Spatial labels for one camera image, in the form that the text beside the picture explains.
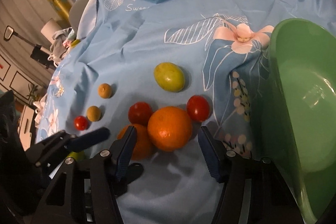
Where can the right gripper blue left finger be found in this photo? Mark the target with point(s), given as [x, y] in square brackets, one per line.
[122, 172]

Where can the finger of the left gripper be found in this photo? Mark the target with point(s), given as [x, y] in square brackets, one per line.
[89, 139]

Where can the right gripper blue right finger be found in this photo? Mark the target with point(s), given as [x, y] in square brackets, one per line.
[215, 155]

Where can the large orange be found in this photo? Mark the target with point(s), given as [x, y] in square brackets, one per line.
[170, 128]

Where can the large green mango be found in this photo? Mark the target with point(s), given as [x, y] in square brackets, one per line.
[169, 77]

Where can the small red cherry tomato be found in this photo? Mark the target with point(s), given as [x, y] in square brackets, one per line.
[80, 123]

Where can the brown longan lower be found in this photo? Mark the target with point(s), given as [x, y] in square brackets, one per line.
[93, 113]

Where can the brown longan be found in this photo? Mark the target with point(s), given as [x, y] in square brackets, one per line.
[104, 90]
[93, 113]

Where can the red tomato middle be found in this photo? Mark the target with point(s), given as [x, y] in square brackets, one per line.
[140, 113]

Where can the red tomato right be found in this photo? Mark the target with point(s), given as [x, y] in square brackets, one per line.
[198, 108]

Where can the brown longan upper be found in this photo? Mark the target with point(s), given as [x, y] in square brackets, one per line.
[104, 90]

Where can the green potted plant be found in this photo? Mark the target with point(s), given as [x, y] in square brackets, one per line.
[34, 93]

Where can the light blue floral cloth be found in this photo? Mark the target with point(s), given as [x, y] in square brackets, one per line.
[220, 45]

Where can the pile of clothes left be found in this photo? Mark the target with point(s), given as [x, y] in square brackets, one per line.
[62, 43]

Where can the green plastic bowl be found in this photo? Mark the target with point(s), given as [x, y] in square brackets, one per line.
[298, 125]

